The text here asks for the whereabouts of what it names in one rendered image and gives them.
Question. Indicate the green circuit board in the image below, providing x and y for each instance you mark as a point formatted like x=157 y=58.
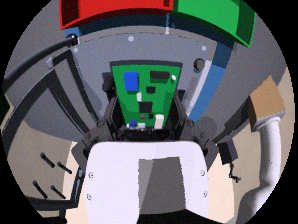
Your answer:
x=145 y=93

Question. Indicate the green bin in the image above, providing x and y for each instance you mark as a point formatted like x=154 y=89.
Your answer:
x=236 y=17

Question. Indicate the red open-top bin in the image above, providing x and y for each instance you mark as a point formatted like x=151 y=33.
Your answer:
x=75 y=13

